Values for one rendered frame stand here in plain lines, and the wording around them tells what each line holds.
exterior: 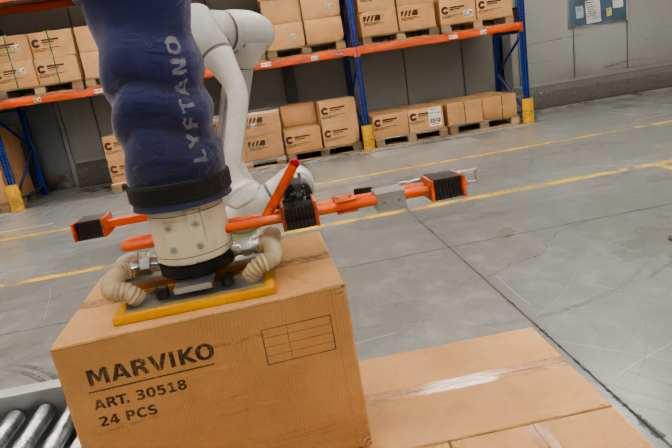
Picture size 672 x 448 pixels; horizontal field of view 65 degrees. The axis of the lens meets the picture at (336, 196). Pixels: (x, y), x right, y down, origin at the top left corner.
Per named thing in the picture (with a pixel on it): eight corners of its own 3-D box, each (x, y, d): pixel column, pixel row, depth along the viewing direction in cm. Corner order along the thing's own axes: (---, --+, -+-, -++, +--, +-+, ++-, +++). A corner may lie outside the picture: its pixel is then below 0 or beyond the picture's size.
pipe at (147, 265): (111, 308, 109) (104, 282, 108) (138, 266, 133) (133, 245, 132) (273, 275, 112) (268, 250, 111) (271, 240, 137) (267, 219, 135)
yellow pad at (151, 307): (113, 328, 108) (106, 305, 107) (125, 307, 118) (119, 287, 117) (276, 294, 111) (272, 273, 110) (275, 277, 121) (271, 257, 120)
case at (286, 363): (102, 515, 113) (48, 349, 103) (138, 404, 151) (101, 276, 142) (372, 444, 120) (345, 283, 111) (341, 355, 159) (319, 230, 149)
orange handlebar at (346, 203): (69, 267, 116) (65, 252, 115) (109, 229, 145) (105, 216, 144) (472, 190, 124) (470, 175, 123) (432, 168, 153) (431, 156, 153)
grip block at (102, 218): (74, 242, 139) (69, 224, 138) (85, 233, 147) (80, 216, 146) (106, 236, 140) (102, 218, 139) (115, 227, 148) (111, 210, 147)
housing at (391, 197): (378, 213, 122) (375, 194, 121) (372, 206, 129) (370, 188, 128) (407, 207, 123) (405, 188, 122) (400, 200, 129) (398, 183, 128)
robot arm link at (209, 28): (211, 40, 153) (246, 39, 163) (181, -8, 156) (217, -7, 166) (193, 69, 162) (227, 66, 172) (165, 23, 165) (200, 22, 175)
